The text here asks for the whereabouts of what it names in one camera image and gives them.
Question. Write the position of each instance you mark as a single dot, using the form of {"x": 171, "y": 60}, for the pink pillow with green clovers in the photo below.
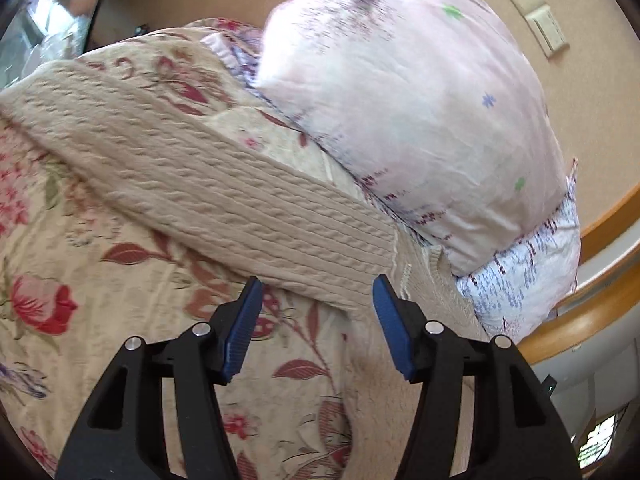
{"x": 430, "y": 104}

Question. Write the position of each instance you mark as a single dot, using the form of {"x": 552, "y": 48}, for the white pink pillow tree print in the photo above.
{"x": 516, "y": 290}

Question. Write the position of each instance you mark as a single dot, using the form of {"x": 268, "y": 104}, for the wooden curved headboard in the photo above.
{"x": 604, "y": 298}

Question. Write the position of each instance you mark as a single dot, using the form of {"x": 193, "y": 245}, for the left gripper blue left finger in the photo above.
{"x": 120, "y": 434}

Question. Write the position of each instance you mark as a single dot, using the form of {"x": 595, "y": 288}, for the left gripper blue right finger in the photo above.
{"x": 516, "y": 431}

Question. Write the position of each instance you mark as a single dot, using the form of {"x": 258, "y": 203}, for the beige wall switch plate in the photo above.
{"x": 547, "y": 30}

